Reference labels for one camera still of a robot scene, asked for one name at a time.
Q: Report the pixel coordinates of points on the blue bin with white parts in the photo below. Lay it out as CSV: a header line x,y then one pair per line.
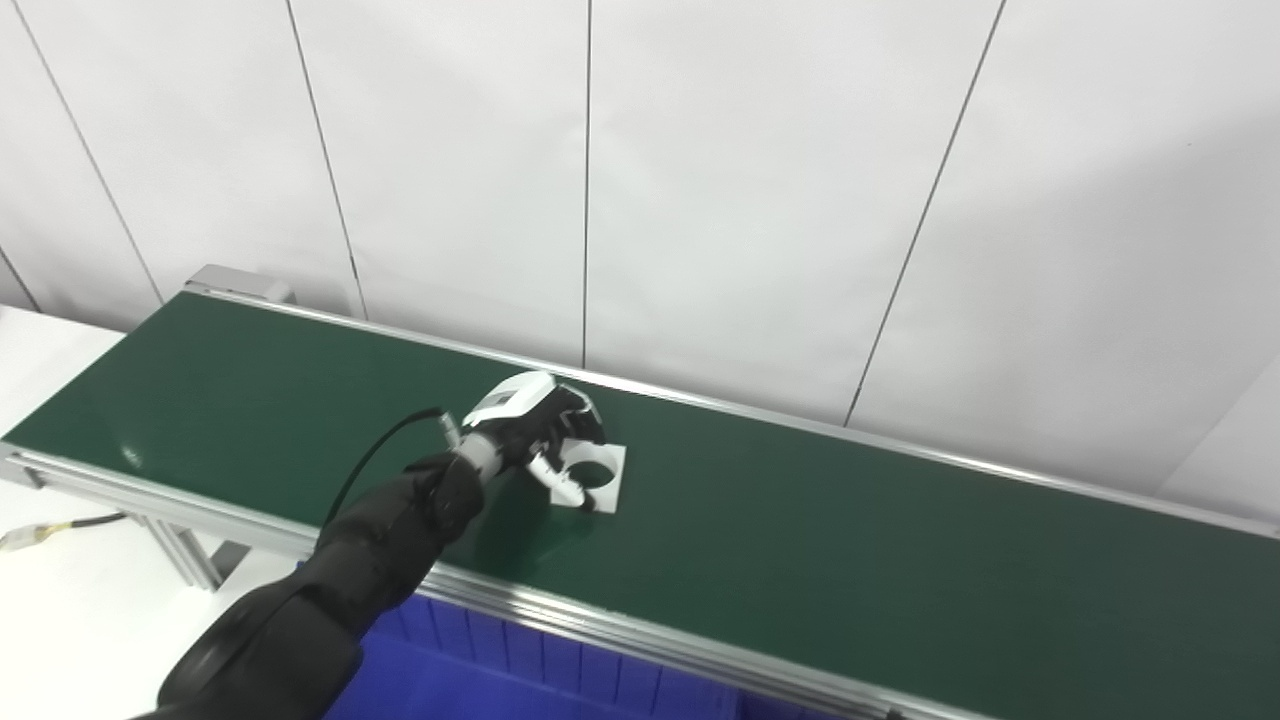
x,y
470,670

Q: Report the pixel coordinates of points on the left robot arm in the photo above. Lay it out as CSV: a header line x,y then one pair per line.
x,y
340,580

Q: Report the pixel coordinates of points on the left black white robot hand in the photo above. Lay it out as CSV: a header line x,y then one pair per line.
x,y
520,415

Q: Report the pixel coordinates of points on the aluminium conveyor leg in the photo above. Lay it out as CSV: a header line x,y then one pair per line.
x,y
190,555

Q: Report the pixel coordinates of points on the green conveyor belt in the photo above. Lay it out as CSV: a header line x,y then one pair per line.
x,y
600,625
800,540

